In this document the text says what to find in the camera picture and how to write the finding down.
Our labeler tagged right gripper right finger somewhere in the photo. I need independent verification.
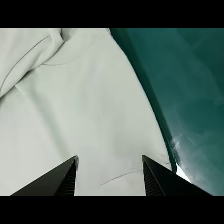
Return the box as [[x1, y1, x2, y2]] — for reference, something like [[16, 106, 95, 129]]
[[141, 154, 212, 197]]

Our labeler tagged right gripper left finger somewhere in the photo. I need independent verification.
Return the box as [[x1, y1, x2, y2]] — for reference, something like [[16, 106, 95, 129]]
[[11, 154, 80, 197]]

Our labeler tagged pale grey garment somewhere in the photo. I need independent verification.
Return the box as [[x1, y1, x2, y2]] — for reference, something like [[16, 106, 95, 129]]
[[0, 28, 174, 197]]

